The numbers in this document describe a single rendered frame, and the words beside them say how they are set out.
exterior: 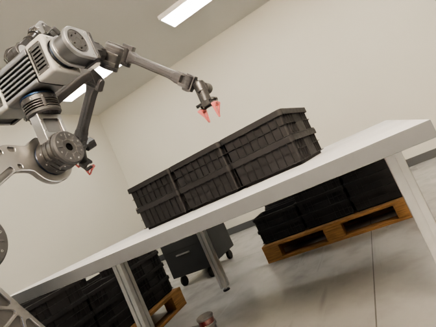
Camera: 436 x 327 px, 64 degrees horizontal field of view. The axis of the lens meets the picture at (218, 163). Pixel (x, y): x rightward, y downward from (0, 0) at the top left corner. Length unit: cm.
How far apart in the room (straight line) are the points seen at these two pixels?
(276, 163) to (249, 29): 399
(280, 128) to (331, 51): 363
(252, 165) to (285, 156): 15
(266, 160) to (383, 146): 65
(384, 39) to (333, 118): 111
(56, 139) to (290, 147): 88
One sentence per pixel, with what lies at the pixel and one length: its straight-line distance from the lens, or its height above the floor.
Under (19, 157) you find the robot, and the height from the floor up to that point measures 115.
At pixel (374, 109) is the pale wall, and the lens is 484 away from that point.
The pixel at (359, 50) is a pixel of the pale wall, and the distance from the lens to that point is 492.
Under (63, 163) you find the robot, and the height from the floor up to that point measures 108.
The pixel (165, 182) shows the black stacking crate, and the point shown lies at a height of 87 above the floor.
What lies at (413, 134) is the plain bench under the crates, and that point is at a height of 68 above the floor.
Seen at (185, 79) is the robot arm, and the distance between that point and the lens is 178.
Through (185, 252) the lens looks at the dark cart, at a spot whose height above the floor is 32.
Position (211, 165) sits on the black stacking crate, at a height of 85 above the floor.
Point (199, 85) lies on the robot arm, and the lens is 175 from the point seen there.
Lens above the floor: 75
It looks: 4 degrees up
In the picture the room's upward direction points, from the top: 24 degrees counter-clockwise
